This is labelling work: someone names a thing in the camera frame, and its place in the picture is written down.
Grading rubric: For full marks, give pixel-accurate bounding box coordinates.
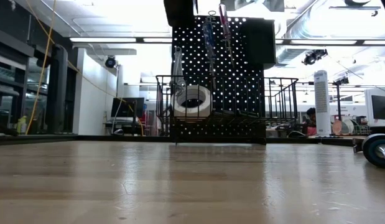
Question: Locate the tall black plastic bin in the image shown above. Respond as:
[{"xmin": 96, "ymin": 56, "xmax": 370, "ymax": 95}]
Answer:
[{"xmin": 241, "ymin": 17, "xmax": 277, "ymax": 70}]

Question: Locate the white tape roll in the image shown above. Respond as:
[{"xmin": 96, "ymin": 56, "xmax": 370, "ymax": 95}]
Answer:
[{"xmin": 170, "ymin": 84, "xmax": 213, "ymax": 118}]

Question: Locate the red clear screwdriver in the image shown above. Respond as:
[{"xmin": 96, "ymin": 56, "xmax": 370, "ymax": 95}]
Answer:
[{"xmin": 218, "ymin": 2, "xmax": 236, "ymax": 68}]

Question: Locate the dark storage shelf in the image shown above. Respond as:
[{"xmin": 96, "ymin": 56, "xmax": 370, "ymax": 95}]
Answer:
[{"xmin": 0, "ymin": 24, "xmax": 36, "ymax": 135}]

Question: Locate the black wire basket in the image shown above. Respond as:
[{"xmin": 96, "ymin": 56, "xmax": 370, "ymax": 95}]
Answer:
[{"xmin": 155, "ymin": 74, "xmax": 300, "ymax": 126}]

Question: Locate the yellow cable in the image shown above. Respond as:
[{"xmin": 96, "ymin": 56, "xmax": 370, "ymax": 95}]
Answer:
[{"xmin": 24, "ymin": 0, "xmax": 145, "ymax": 136}]

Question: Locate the grey ventilation duct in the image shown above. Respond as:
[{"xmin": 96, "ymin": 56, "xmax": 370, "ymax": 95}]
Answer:
[{"xmin": 276, "ymin": 47, "xmax": 308, "ymax": 65}]

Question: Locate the round black lamp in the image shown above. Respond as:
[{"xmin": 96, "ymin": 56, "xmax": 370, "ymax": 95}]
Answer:
[{"xmin": 104, "ymin": 55, "xmax": 119, "ymax": 69}]

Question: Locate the black pegboard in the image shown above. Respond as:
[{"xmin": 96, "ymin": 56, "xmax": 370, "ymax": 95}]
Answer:
[{"xmin": 169, "ymin": 14, "xmax": 277, "ymax": 144}]

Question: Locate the black ceiling fixture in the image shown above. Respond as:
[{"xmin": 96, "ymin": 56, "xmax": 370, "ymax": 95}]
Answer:
[{"xmin": 302, "ymin": 49, "xmax": 330, "ymax": 67}]

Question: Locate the black computer monitor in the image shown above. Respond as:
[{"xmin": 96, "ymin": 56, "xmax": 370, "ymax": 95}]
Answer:
[
  {"xmin": 370, "ymin": 95, "xmax": 385, "ymax": 121},
  {"xmin": 110, "ymin": 96, "xmax": 146, "ymax": 119}
]

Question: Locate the ceiling light bar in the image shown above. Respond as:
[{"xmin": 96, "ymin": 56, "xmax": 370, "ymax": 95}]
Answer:
[
  {"xmin": 275, "ymin": 39, "xmax": 385, "ymax": 47},
  {"xmin": 69, "ymin": 36, "xmax": 173, "ymax": 44}
]

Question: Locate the white tower fan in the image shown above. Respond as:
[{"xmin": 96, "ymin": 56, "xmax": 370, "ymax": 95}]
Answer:
[{"xmin": 313, "ymin": 70, "xmax": 332, "ymax": 136}]

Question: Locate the yellow green bottle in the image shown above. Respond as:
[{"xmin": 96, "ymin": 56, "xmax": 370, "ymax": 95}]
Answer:
[{"xmin": 16, "ymin": 114, "xmax": 28, "ymax": 134}]

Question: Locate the person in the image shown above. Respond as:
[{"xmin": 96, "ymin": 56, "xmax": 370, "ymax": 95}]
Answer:
[{"xmin": 303, "ymin": 106, "xmax": 318, "ymax": 136}]

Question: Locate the wide black plastic bin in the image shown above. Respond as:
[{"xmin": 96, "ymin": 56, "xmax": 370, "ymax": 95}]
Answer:
[{"xmin": 163, "ymin": 0, "xmax": 196, "ymax": 27}]

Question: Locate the black tripod stand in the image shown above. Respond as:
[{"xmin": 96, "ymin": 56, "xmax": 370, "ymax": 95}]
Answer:
[{"xmin": 332, "ymin": 76, "xmax": 351, "ymax": 126}]

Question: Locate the black blue grip screwdriver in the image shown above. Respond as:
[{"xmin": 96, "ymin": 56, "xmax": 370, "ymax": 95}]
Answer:
[{"xmin": 361, "ymin": 133, "xmax": 385, "ymax": 170}]

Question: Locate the large blue clear screwdriver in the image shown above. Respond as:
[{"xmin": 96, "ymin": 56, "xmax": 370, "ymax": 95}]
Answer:
[{"xmin": 202, "ymin": 19, "xmax": 218, "ymax": 91}]

